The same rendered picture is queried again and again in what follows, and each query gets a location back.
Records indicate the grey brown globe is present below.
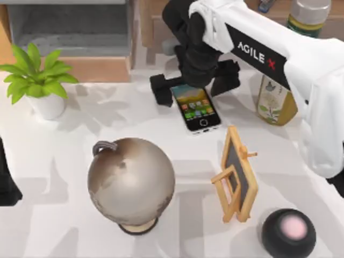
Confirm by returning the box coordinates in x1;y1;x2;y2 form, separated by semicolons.
87;137;176;237

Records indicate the blue stapler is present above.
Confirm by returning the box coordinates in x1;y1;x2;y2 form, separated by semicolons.
257;0;275;13

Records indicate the white smartphone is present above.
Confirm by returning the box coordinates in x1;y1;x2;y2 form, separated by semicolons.
170;84;223;137

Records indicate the pale wooden drawer front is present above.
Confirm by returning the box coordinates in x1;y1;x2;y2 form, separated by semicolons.
0;55;131;82

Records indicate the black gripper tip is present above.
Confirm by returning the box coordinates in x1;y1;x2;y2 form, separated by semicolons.
0;136;24;207

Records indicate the green plant in white pot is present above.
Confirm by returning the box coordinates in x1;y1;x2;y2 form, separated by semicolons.
0;42;80;120

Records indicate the small wooden framed blackboard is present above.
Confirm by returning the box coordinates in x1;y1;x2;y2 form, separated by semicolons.
211;125;259;224

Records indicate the yellow bottle with flower label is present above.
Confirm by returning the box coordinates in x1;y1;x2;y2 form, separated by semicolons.
255;73;299;127

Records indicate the grey pierced drawer inside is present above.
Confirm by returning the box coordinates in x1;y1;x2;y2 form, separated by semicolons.
6;0;133;58

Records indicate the black round speaker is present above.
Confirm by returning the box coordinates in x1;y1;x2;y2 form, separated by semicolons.
261;208;318;258

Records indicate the green bottle with grey cap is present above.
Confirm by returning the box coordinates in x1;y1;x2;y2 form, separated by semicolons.
285;0;332;39

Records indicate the pale grey rounded box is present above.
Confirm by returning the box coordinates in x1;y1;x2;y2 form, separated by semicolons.
162;38;176;55

